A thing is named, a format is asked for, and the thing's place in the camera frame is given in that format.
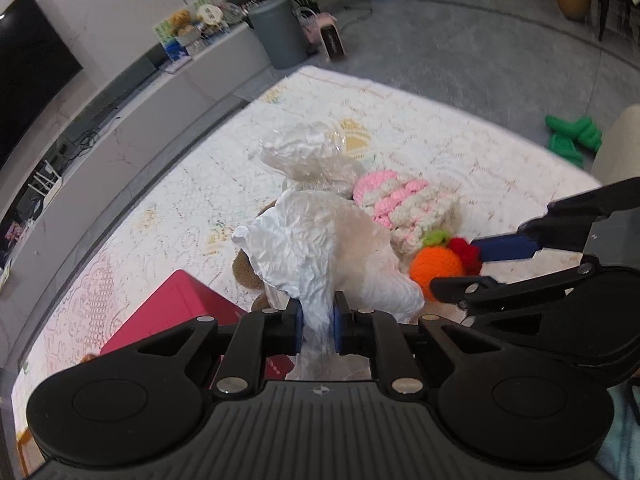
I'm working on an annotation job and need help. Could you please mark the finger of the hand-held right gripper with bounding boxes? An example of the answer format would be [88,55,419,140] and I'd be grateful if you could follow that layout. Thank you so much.
[470,177,640,264]
[429,259,603,313]

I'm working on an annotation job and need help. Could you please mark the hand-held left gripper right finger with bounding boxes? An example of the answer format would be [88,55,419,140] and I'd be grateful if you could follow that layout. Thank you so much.
[332,290,507,397]

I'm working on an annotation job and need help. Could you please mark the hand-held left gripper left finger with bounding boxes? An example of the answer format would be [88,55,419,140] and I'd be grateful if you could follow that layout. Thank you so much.
[102,299,305,402]

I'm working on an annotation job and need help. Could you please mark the orange knitted tangerine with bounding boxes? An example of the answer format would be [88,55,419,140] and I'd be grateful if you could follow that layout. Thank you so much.
[410,230,485,295]

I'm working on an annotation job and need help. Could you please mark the white plastic bag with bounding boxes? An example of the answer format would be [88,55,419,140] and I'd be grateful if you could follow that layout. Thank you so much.
[232,190,427,382]

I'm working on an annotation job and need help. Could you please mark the pink white crochet toy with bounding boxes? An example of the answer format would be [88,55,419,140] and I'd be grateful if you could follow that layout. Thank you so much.
[352,170,462,256]

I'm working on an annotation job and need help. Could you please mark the red storage box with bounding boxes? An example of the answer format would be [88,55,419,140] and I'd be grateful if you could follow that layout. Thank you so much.
[100,269,297,392]

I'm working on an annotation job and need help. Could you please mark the green slipper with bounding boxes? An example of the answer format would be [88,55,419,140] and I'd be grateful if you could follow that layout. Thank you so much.
[545,115,586,167]
[570,116,604,152]

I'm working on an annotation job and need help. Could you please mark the teal printed cloth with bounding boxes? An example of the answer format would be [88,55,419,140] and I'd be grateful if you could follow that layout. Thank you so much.
[607,382,640,466]

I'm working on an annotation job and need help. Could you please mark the printed tablecloth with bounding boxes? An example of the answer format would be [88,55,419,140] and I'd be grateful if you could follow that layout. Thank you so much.
[10,66,603,441]

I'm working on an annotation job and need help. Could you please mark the white marble TV cabinet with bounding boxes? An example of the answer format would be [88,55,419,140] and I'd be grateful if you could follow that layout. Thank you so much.
[0,24,273,291]

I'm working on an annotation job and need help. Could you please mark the small space heater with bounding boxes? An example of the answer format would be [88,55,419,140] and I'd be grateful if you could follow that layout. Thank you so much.
[320,25,349,62]

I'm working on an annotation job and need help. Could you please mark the grey trash can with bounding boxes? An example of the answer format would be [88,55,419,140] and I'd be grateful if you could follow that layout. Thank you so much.
[247,0,309,69]

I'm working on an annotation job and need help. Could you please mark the white router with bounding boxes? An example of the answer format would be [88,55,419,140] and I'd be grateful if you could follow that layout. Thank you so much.
[27,160,63,196]

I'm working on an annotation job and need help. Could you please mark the pink basket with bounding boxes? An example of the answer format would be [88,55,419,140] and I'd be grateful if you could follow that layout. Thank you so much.
[295,7,332,45]

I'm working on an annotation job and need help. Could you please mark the green card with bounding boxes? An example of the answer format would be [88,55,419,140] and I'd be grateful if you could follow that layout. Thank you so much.
[152,0,213,46]

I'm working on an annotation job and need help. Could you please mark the teddy bear plush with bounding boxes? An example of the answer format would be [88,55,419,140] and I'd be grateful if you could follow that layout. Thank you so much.
[167,9,195,37]

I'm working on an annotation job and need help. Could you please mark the black television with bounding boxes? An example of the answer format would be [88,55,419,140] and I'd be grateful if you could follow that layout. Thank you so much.
[0,0,84,163]

